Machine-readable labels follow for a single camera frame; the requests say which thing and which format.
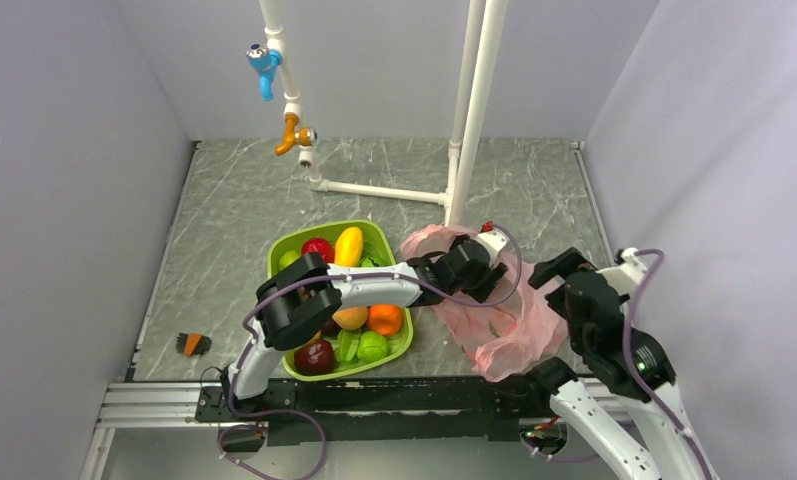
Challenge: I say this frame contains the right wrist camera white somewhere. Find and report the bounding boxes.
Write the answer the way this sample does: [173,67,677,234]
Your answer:
[608,247,649,295]

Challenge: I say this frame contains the yellow fake mango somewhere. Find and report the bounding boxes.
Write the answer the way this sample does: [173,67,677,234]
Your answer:
[334,226,364,267]

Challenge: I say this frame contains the green fake lime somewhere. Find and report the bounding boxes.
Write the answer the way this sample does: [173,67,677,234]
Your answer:
[356,331,390,364]

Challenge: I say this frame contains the orange tap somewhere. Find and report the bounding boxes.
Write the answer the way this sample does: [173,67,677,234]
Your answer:
[274,113,318,156]

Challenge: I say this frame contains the dark red fake apple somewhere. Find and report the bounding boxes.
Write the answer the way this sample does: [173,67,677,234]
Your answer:
[293,339,337,376]

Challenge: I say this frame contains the blue tap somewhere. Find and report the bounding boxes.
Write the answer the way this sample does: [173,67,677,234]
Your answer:
[246,44,283,102]

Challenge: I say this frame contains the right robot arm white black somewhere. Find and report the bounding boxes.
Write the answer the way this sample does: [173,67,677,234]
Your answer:
[524,248,718,479]

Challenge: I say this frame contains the green fake starfruit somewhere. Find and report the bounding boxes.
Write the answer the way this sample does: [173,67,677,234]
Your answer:
[336,329,362,364]

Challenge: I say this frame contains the white pvc pipe frame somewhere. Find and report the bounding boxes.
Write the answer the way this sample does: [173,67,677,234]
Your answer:
[259,1,508,226]

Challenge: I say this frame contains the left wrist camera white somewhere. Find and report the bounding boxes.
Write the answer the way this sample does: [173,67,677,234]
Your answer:
[475,221,511,264]

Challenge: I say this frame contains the orange fake tangerine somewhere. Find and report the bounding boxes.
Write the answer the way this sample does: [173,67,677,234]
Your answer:
[365,304,405,337]

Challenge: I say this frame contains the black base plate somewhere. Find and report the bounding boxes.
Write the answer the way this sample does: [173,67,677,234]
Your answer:
[194,375,553,446]

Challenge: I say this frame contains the fake peach orange pink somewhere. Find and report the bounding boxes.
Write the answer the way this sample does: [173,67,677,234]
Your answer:
[332,306,369,330]

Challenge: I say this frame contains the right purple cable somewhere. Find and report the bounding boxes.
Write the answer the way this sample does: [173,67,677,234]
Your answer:
[520,248,712,480]

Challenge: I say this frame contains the pink plastic bag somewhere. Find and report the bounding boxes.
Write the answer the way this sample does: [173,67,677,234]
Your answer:
[429,247,567,382]

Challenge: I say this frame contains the small orange black object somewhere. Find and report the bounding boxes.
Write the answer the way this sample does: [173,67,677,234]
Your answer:
[175,332,212,357]

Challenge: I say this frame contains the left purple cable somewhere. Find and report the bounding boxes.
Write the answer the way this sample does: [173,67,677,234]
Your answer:
[217,223,524,480]

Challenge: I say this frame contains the red fake fruit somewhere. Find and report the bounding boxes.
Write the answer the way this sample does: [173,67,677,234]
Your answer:
[300,237,335,264]

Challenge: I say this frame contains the green plastic tray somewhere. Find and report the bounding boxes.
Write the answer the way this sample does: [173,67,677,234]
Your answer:
[267,219,414,382]

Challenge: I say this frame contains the purple cable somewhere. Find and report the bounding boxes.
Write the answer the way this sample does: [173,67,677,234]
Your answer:
[217,223,524,480]
[520,248,712,480]

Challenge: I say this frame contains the fake green leaves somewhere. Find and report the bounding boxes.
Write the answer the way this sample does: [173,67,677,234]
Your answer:
[358,243,392,268]

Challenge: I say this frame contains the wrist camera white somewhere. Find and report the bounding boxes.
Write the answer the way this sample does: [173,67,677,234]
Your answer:
[608,247,649,295]
[475,221,511,264]

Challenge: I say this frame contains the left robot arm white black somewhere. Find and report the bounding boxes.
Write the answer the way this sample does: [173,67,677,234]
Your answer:
[221,228,515,420]

